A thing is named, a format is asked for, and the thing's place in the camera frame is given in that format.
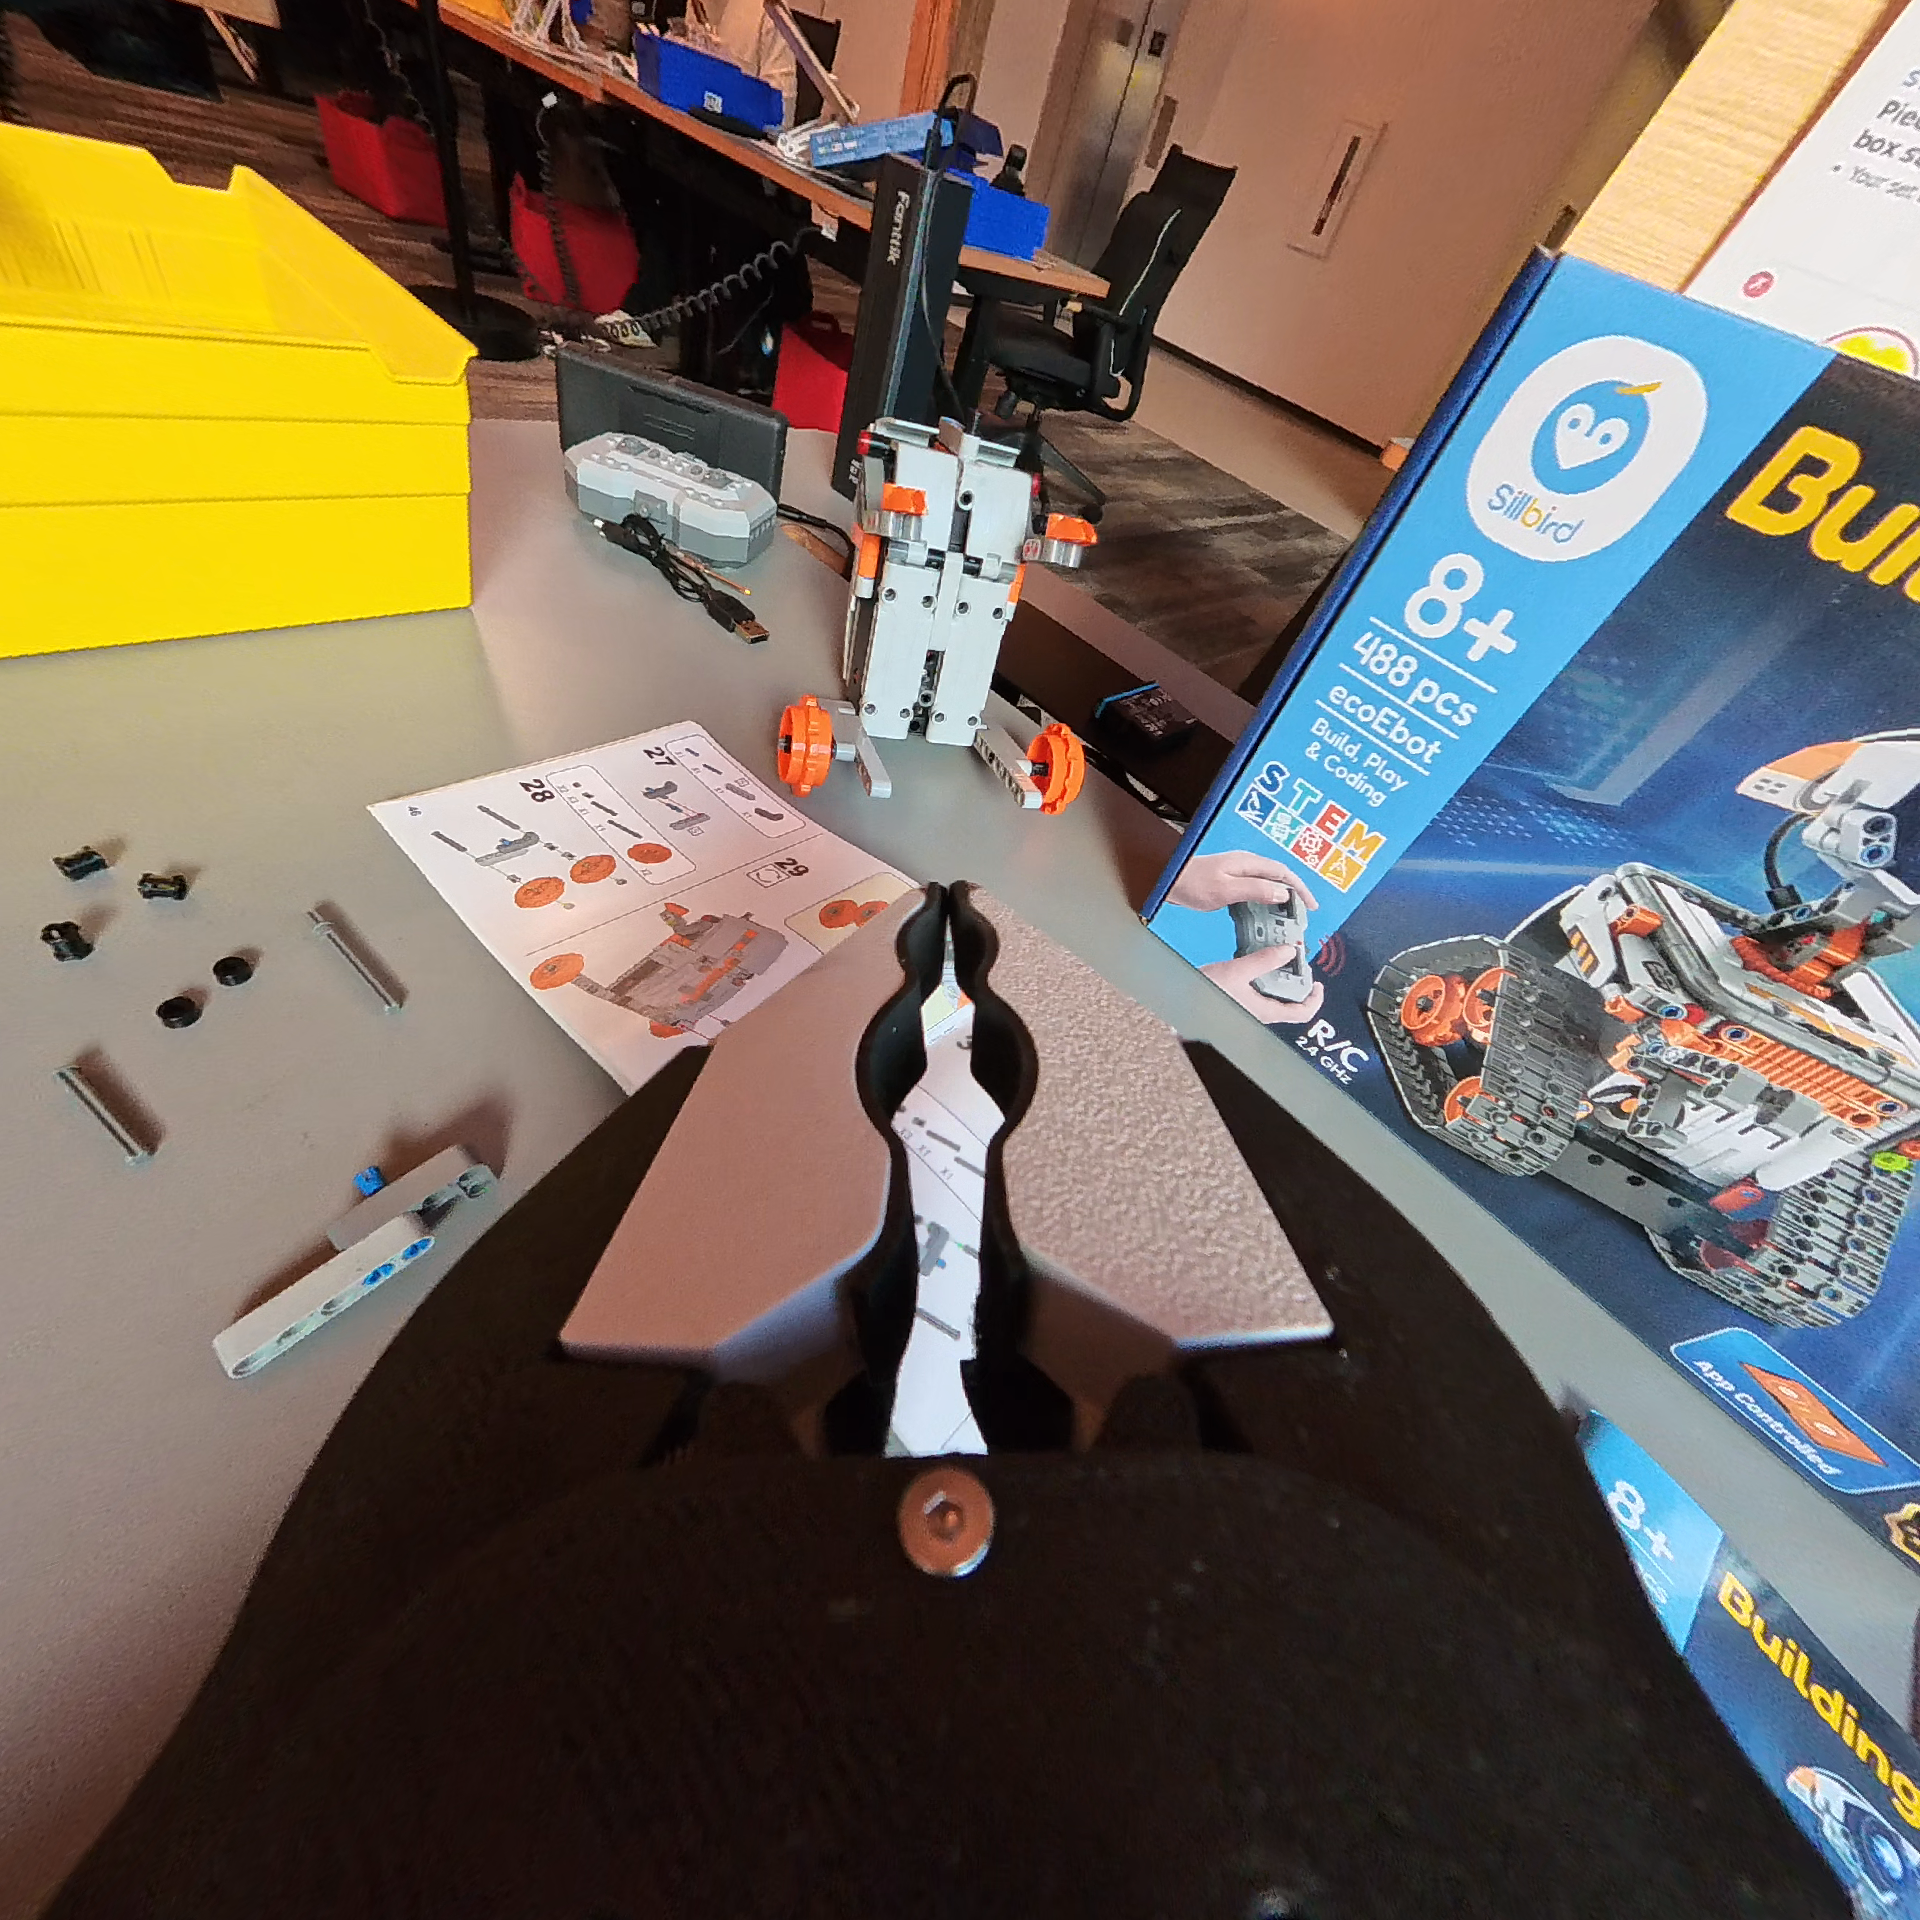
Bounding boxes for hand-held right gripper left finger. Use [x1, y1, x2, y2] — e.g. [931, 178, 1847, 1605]
[565, 880, 955, 1443]

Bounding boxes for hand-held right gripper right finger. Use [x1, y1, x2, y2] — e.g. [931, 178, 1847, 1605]
[942, 888, 1335, 1443]

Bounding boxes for instruction booklet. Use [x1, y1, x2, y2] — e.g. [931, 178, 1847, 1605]
[373, 718, 1024, 1456]

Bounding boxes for grey beam with blue pin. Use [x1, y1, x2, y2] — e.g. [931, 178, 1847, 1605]
[211, 1141, 505, 1383]

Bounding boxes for yellow plastic parts bin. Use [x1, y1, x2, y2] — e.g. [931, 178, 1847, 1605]
[0, 121, 486, 663]

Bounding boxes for grey desk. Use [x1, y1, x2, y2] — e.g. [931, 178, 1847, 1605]
[0, 421, 1920, 1920]

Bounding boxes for wooden desk with black legs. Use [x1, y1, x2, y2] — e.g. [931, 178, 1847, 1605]
[424, 0, 1112, 363]

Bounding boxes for blue robot kit box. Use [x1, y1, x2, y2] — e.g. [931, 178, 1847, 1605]
[1145, 247, 1920, 1502]

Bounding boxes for partly built toy robot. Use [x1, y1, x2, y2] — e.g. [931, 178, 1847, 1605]
[770, 407, 1102, 818]

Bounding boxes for grey battery box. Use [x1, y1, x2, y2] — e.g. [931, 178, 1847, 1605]
[565, 429, 781, 573]

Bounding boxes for blue cover booklet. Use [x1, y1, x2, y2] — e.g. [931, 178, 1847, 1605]
[1576, 1394, 1920, 1920]

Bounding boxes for black box device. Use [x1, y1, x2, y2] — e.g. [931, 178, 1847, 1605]
[558, 345, 783, 499]

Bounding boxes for black office chair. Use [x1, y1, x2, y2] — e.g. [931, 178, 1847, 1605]
[955, 150, 1234, 429]

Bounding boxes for black upright device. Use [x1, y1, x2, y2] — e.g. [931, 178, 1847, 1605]
[834, 165, 983, 499]

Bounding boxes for blue plastic bin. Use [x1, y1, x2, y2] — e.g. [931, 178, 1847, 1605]
[634, 40, 783, 134]
[811, 112, 1057, 259]

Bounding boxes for curled white poster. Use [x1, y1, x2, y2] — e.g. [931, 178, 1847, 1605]
[1682, 0, 1920, 375]

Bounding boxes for black coiled cable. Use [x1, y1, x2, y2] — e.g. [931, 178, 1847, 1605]
[587, 242, 811, 348]

